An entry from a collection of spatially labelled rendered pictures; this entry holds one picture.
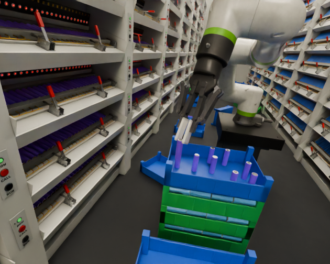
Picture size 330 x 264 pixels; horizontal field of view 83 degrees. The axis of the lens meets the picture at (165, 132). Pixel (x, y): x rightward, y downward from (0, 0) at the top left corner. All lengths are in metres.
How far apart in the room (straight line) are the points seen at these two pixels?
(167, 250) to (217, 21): 0.64
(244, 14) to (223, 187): 0.46
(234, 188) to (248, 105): 0.82
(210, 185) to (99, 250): 0.57
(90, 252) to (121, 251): 0.12
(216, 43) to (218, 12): 0.08
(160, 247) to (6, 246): 0.41
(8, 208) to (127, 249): 0.49
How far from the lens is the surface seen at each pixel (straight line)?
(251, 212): 0.67
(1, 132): 0.56
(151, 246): 0.63
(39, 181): 0.72
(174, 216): 0.67
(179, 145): 0.53
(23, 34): 0.67
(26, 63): 0.59
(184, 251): 0.63
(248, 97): 1.32
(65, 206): 0.88
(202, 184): 0.58
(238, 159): 0.78
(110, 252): 0.94
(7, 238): 0.69
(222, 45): 0.55
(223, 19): 0.57
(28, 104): 0.68
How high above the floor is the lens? 0.78
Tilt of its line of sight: 24 degrees down
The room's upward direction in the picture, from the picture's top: 6 degrees clockwise
